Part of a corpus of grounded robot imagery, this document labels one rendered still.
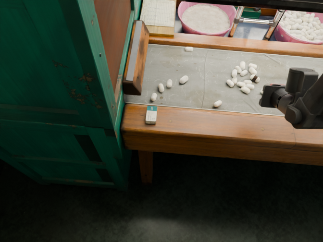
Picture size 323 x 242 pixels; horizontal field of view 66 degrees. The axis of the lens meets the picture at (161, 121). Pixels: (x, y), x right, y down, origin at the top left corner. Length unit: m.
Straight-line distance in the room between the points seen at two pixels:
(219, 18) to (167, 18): 0.26
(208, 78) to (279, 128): 0.31
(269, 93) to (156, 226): 1.01
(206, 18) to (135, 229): 1.16
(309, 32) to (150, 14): 0.72
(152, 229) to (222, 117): 0.85
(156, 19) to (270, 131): 0.65
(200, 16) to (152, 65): 0.38
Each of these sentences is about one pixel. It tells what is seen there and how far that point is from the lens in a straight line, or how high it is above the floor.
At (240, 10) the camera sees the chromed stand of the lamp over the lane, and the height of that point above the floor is 0.89.
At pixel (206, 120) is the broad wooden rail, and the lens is 0.87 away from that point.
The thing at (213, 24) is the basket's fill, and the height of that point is 0.73.
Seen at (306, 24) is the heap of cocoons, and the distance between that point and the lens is 1.40.
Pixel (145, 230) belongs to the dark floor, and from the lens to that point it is 1.51.
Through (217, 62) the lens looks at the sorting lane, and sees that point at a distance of 1.06.
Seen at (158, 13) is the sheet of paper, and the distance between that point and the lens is 1.18.
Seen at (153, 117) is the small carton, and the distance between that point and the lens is 0.83.
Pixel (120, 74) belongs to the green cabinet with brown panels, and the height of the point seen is 0.87.
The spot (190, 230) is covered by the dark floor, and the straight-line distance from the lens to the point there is 1.53.
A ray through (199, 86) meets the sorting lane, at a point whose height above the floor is 0.74.
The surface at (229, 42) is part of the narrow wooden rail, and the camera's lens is 1.12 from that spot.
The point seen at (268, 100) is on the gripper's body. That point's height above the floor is 0.91.
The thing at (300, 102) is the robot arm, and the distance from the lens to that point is 0.65.
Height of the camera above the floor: 1.51
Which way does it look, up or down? 62 degrees down
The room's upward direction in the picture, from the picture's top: 5 degrees clockwise
